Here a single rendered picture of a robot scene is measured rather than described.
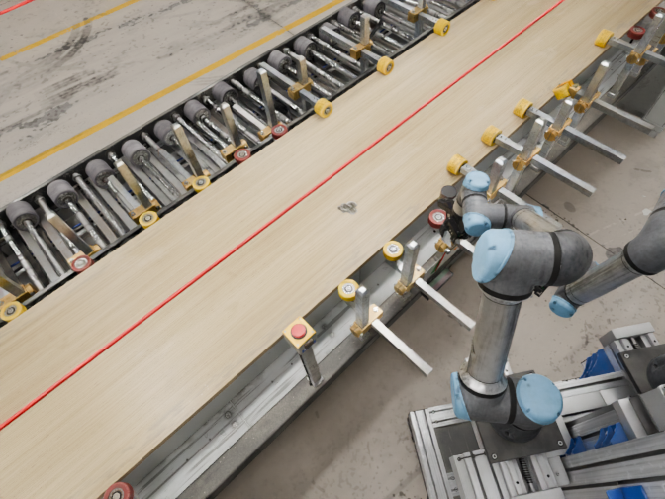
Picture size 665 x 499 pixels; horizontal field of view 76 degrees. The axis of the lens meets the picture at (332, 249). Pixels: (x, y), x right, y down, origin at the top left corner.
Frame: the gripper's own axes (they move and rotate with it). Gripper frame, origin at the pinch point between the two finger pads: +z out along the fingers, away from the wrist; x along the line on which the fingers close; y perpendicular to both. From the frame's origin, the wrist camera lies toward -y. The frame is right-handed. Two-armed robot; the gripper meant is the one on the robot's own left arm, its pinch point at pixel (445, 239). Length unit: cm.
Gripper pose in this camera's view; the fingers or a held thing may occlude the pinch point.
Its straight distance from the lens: 164.6
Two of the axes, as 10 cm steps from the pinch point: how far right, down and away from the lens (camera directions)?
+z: -0.3, 5.4, 8.4
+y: 3.4, 7.9, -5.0
